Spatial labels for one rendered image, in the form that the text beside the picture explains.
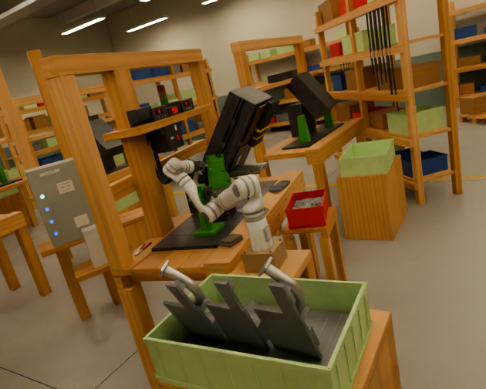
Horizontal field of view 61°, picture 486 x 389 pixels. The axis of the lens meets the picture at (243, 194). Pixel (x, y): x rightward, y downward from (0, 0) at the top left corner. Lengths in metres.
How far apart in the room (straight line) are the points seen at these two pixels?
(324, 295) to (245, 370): 0.41
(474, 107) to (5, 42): 11.63
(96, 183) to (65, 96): 0.42
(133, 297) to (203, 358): 1.04
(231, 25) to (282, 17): 1.63
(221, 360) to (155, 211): 1.35
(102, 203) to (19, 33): 12.03
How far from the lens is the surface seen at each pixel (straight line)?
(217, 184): 2.46
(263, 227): 1.77
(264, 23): 12.18
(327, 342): 1.37
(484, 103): 8.59
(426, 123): 4.71
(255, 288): 1.59
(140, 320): 2.34
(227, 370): 1.27
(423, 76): 4.65
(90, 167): 2.08
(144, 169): 2.40
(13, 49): 13.72
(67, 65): 2.13
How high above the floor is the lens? 1.67
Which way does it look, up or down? 16 degrees down
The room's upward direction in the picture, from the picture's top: 13 degrees counter-clockwise
